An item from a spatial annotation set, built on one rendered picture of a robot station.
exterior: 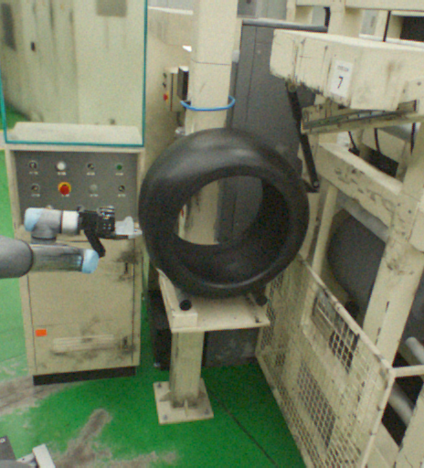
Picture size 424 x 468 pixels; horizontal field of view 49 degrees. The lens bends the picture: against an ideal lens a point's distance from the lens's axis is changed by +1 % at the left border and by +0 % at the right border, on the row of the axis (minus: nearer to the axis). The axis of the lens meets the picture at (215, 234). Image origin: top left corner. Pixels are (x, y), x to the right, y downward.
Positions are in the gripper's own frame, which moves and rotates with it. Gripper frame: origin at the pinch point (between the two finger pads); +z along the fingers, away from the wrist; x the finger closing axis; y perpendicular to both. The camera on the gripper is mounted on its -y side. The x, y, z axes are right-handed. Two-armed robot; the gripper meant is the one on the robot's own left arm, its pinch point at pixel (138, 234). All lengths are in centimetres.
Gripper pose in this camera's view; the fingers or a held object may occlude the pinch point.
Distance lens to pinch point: 159.1
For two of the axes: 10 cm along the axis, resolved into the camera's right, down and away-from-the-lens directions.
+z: 9.5, 0.8, 3.0
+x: -2.3, -4.5, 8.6
